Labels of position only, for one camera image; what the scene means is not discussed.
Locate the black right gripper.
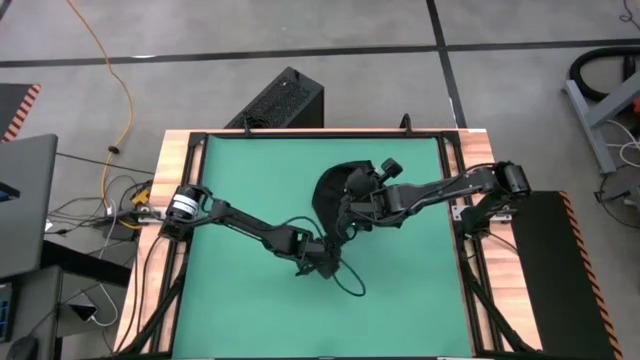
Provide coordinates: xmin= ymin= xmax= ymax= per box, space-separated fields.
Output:
xmin=337 ymin=166 xmax=397 ymax=244

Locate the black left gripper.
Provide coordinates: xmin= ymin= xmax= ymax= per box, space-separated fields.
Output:
xmin=295 ymin=232 xmax=349 ymax=280

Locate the black towel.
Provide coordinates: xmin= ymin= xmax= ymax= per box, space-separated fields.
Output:
xmin=311 ymin=159 xmax=376 ymax=251

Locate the green table mat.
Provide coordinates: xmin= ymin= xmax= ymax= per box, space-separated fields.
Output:
xmin=171 ymin=133 xmax=475 ymax=359

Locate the black computer tower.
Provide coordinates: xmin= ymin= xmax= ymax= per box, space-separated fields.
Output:
xmin=224 ymin=65 xmax=326 ymax=130

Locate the yellow plug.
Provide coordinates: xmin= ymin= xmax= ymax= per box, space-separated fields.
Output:
xmin=130 ymin=185 xmax=153 ymax=208

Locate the hazard striped black floor mat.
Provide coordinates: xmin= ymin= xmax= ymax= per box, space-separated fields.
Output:
xmin=509 ymin=189 xmax=624 ymax=360
xmin=0 ymin=82 xmax=43 ymax=145

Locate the grey metal stand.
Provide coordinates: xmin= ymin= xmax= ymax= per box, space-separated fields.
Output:
xmin=563 ymin=69 xmax=640 ymax=177

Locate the smartphone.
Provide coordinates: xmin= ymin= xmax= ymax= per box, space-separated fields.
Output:
xmin=66 ymin=299 xmax=99 ymax=324

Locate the grey metal cart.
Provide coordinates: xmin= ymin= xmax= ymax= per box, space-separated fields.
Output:
xmin=0 ymin=239 xmax=133 ymax=360

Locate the grey laptop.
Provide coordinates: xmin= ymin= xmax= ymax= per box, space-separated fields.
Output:
xmin=0 ymin=133 xmax=59 ymax=282

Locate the black computer mouse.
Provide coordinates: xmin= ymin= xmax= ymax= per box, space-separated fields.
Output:
xmin=4 ymin=335 xmax=41 ymax=360

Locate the dark camera cable loop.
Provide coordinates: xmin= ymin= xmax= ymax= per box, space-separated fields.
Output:
xmin=281 ymin=215 xmax=367 ymax=298

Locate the black aluminium table frame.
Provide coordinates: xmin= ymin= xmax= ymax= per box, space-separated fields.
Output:
xmin=117 ymin=130 xmax=539 ymax=360

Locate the white charging cable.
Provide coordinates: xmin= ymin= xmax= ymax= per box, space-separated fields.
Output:
xmin=91 ymin=281 xmax=121 ymax=329

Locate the yellow extension cable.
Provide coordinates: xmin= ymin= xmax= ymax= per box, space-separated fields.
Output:
xmin=64 ymin=0 xmax=136 ymax=211

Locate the black floor cable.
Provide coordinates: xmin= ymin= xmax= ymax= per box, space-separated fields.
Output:
xmin=53 ymin=150 xmax=158 ymax=178

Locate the black vacuum hose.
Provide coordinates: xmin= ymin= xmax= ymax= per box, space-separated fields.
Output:
xmin=568 ymin=45 xmax=640 ymax=104

